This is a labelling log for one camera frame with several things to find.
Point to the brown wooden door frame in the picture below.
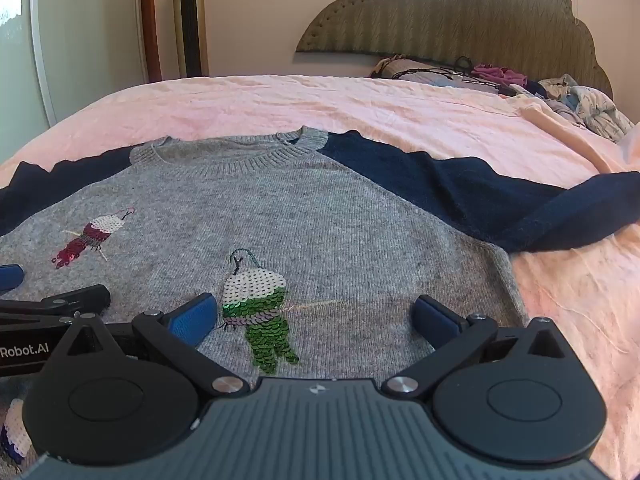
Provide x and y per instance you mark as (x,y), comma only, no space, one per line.
(150,20)

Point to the pink bed sheet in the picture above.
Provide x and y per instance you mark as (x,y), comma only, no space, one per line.
(450,120)

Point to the olive padded headboard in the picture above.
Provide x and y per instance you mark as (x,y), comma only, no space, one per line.
(450,15)

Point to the pile of pale blue clothes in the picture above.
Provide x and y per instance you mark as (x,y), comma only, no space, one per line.
(590,105)

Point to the magenta cloth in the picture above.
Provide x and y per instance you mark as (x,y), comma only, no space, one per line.
(497,74)

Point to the grey sweater with navy sleeves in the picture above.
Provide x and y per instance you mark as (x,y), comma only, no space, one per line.
(325,220)

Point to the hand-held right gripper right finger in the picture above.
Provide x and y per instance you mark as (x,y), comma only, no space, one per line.
(436,321)

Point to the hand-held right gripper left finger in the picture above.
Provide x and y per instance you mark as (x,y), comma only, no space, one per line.
(192,317)

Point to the gold tower heater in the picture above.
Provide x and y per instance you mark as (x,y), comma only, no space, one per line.
(190,15)

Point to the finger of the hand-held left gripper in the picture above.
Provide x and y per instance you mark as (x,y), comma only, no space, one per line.
(7,277)
(75,300)

